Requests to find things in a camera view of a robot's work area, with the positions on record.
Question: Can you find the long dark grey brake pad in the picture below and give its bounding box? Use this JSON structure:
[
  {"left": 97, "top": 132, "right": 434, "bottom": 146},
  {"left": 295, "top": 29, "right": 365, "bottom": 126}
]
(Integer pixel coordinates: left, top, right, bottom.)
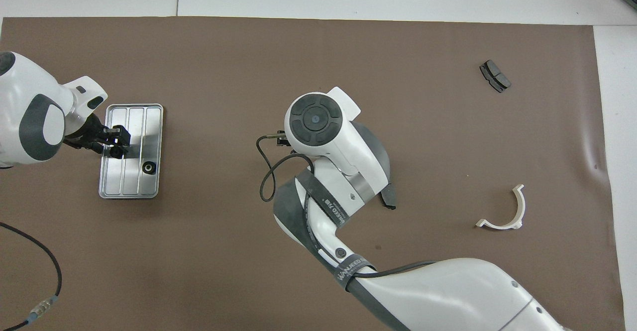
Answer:
[{"left": 379, "top": 184, "right": 397, "bottom": 211}]

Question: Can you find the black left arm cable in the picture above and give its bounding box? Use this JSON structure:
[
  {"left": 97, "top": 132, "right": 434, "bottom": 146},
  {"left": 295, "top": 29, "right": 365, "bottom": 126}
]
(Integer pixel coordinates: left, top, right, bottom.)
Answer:
[{"left": 0, "top": 221, "right": 63, "bottom": 331}]

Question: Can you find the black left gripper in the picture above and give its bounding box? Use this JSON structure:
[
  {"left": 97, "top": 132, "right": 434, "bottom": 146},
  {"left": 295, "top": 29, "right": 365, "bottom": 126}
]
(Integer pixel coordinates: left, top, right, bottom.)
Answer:
[{"left": 64, "top": 114, "right": 131, "bottom": 159}]

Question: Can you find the brown paper table mat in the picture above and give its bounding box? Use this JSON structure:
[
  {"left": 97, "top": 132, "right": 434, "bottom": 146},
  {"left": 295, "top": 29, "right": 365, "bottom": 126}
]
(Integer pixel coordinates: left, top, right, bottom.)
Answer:
[{"left": 0, "top": 16, "right": 627, "bottom": 331}]

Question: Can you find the silver metal tray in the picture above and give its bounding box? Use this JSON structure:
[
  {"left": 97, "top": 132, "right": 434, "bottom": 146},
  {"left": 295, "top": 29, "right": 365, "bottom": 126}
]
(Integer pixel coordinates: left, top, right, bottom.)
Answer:
[{"left": 98, "top": 104, "right": 164, "bottom": 200}]

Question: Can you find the short dark grey brake pad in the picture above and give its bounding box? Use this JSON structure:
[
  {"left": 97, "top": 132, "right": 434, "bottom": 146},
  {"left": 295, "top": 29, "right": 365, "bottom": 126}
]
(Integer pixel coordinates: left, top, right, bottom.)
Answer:
[{"left": 479, "top": 60, "right": 512, "bottom": 94}]

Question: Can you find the white curved plastic bracket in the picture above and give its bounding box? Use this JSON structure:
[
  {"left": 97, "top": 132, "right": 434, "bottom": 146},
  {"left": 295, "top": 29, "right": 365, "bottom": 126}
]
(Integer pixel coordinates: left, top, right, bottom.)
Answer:
[{"left": 475, "top": 184, "right": 526, "bottom": 230}]

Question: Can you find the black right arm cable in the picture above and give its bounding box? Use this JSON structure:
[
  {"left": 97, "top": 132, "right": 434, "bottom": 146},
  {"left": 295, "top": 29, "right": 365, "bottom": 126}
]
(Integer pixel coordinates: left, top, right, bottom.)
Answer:
[{"left": 256, "top": 132, "right": 438, "bottom": 279}]

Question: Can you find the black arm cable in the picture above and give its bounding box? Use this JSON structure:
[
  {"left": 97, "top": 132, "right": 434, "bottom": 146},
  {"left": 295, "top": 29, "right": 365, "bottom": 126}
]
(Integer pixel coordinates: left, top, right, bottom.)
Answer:
[
  {"left": 0, "top": 221, "right": 63, "bottom": 331},
  {"left": 256, "top": 132, "right": 438, "bottom": 279}
]

